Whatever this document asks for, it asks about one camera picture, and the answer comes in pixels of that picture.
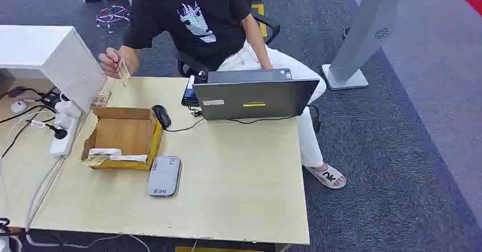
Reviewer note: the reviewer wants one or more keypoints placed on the white computer mouse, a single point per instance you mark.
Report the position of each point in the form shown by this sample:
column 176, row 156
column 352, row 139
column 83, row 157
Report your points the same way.
column 19, row 106

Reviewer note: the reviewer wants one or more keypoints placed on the chrome chair base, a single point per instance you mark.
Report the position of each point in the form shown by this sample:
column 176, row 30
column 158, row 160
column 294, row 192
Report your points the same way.
column 112, row 15

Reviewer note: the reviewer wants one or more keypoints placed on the white plug adapter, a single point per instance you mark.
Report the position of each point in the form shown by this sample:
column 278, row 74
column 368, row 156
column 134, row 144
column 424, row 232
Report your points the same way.
column 63, row 121
column 68, row 109

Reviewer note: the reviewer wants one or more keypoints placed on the black computer mouse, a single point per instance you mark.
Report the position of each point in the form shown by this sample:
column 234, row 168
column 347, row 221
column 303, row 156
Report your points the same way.
column 162, row 116

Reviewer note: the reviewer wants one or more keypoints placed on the white power strip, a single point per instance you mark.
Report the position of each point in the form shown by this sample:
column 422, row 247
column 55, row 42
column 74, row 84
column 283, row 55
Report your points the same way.
column 64, row 144

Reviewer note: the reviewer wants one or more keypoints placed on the person's right hand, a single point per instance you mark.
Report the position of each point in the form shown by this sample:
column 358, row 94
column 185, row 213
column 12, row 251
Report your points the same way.
column 109, row 63

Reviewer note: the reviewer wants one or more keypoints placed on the white card stack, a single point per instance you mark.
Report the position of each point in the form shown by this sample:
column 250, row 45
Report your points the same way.
column 128, row 157

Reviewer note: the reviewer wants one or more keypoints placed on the white cabinet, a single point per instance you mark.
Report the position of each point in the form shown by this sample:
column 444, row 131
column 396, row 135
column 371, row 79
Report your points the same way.
column 56, row 54

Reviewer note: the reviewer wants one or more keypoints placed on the black power adapter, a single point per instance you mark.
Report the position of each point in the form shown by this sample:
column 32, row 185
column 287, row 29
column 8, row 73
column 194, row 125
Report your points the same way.
column 51, row 98

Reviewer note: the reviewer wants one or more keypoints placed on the grey floor stand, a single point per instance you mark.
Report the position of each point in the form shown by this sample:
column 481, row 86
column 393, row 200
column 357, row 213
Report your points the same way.
column 361, row 28

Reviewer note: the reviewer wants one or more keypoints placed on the grey card reader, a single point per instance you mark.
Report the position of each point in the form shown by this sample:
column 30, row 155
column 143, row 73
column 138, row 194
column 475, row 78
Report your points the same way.
column 164, row 176

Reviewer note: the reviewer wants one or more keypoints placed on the person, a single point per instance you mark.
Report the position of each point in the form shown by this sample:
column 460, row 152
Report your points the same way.
column 195, row 16

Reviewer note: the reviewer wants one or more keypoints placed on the yellow floor tape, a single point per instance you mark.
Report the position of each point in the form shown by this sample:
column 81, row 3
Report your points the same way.
column 260, row 11

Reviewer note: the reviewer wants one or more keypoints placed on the black plug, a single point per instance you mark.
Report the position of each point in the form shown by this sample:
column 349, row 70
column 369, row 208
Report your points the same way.
column 59, row 132

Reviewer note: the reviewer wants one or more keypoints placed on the wooden card box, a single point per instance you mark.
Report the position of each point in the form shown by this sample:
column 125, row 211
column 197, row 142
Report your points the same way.
column 124, row 131

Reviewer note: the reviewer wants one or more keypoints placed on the grey laptop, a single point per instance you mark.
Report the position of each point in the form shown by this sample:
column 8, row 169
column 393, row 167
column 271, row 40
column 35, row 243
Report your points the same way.
column 252, row 99

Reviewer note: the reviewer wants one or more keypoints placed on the black office chair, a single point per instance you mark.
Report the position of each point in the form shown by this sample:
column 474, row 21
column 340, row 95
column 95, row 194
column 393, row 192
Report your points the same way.
column 192, row 65

